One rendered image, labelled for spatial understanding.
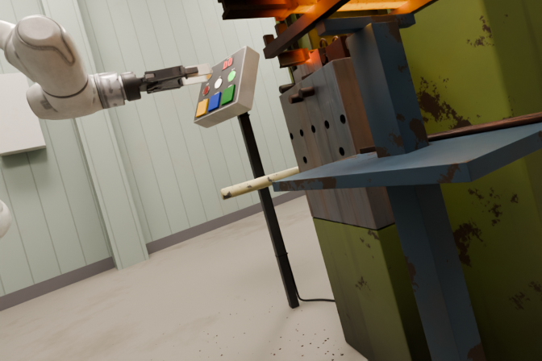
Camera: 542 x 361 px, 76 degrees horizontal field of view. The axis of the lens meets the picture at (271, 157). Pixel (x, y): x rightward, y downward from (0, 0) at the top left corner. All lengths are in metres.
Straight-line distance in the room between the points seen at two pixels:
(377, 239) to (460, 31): 0.52
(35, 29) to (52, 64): 0.07
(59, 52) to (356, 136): 0.68
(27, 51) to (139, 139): 3.37
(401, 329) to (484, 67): 0.66
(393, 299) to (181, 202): 3.42
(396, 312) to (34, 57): 1.01
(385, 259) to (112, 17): 4.07
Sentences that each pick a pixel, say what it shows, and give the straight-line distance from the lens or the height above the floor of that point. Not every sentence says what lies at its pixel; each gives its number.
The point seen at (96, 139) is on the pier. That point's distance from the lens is 3.83.
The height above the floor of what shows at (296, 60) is 0.98.
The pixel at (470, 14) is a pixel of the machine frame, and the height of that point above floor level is 0.90.
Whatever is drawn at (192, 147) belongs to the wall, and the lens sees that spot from 4.30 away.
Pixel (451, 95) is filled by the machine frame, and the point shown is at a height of 0.75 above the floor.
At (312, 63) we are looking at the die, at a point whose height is 0.96.
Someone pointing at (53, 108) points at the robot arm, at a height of 0.97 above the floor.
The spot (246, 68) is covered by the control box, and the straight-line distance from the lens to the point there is 1.52.
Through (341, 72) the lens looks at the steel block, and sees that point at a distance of 0.93.
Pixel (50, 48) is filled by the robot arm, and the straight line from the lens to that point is 0.82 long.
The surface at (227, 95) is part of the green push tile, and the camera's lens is 1.49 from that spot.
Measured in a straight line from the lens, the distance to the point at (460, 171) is 0.39.
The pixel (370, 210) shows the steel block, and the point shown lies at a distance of 0.93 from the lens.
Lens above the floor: 0.74
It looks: 1 degrees down
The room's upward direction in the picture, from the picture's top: 15 degrees counter-clockwise
